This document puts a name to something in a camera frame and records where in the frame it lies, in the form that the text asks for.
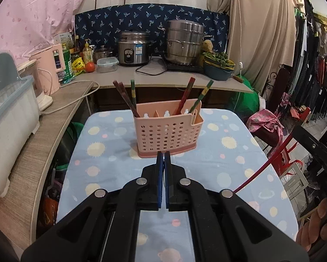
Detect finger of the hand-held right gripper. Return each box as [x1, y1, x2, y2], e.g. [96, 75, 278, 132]
[291, 125, 327, 178]

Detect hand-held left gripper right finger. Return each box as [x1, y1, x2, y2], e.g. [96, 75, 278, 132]
[165, 152, 309, 262]

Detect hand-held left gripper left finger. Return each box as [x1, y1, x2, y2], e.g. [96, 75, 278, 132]
[21, 151, 164, 262]

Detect pink perforated utensil basket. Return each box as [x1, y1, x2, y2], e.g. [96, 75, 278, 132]
[133, 100, 203, 159]

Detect dark red chopstick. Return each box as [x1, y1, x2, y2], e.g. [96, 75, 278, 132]
[119, 81, 140, 118]
[113, 80, 138, 118]
[176, 77, 196, 115]

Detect green patterned chopstick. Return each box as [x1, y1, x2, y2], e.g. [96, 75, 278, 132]
[130, 80, 137, 112]

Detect green and yellow chopstick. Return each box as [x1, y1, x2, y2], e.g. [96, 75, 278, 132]
[189, 80, 214, 114]

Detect person's right hand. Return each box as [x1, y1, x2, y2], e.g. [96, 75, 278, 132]
[297, 199, 327, 249]

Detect grey folding stool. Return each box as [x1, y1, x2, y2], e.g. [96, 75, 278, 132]
[279, 162, 310, 194]

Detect dark red chair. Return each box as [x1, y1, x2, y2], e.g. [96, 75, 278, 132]
[256, 128, 282, 148]

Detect pink floral cloth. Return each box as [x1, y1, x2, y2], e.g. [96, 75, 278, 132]
[247, 109, 284, 140]

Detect blue planet print tablecloth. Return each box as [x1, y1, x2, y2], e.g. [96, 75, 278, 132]
[55, 109, 299, 262]

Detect green plastic bag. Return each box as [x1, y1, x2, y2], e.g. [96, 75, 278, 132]
[229, 79, 265, 115]

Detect green plastic tub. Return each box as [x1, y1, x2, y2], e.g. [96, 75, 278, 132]
[66, 122, 85, 142]

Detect light wooden counter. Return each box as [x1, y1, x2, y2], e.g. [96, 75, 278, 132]
[90, 56, 254, 95]

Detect row of hanging clothes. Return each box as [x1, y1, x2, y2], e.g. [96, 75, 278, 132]
[289, 0, 327, 131]

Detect black induction cooker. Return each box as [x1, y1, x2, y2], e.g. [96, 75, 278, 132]
[163, 59, 205, 74]

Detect dark blue basin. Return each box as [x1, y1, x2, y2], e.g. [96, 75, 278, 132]
[203, 60, 235, 81]

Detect yellow colander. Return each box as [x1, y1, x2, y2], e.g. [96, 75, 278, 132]
[203, 53, 235, 70]

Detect clear blue-lidded food container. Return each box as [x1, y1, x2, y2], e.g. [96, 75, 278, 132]
[96, 57, 119, 74]

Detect curved wooden side counter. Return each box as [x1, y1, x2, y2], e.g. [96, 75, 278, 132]
[0, 80, 101, 252]

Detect beige curtain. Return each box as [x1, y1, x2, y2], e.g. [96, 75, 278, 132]
[207, 0, 298, 93]

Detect green leafy vegetables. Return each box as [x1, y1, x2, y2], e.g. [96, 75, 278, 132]
[204, 51, 229, 64]

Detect steel rice cooker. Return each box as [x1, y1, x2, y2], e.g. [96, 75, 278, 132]
[118, 31, 151, 66]

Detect stacked steel steamer pot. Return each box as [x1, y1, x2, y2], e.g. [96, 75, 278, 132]
[158, 20, 211, 65]

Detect small steel lidded pot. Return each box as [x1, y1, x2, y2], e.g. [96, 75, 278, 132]
[93, 46, 115, 62]

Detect yellow snack packet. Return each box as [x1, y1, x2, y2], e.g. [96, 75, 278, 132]
[71, 58, 85, 74]

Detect white kitchen appliance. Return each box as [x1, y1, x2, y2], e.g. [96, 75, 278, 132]
[17, 59, 54, 111]

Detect yellow pump bottle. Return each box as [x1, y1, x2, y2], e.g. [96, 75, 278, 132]
[82, 40, 94, 64]

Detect green tin can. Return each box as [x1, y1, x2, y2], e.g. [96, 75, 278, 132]
[58, 49, 74, 84]

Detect pink kitchen appliance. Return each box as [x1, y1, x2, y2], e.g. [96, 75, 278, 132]
[29, 43, 66, 95]

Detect white dish box grey lid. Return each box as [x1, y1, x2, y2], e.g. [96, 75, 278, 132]
[0, 50, 41, 198]

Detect navy floral cloth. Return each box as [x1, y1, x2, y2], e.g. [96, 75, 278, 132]
[74, 3, 231, 60]

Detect white carton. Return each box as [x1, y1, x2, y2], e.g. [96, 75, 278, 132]
[54, 32, 74, 50]

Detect pink dotted sheet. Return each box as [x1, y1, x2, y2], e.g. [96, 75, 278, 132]
[0, 0, 95, 69]

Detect red metal frame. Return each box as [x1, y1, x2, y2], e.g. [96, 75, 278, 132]
[267, 132, 306, 176]

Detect dark wrought iron frame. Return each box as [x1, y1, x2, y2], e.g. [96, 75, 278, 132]
[268, 68, 291, 110]

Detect black power cable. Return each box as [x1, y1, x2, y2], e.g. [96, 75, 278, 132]
[136, 57, 166, 75]

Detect white cord with switch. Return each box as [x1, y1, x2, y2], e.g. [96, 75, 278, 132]
[238, 5, 245, 75]

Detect white power cable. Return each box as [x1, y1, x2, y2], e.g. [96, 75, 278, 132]
[40, 80, 100, 115]

